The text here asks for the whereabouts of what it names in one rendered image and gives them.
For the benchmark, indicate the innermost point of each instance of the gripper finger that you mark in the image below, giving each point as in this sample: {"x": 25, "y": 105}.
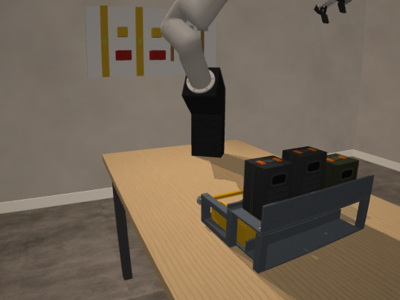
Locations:
{"x": 322, "y": 12}
{"x": 341, "y": 6}

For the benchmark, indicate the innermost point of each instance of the yellow open bin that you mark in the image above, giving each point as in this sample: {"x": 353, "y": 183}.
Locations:
{"x": 244, "y": 232}

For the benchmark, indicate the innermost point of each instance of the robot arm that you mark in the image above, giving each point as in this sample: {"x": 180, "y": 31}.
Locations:
{"x": 187, "y": 42}

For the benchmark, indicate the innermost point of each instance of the yellow bar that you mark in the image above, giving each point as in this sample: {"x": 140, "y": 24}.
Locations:
{"x": 229, "y": 194}

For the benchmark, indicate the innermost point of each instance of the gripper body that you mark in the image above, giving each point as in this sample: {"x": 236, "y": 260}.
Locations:
{"x": 324, "y": 3}

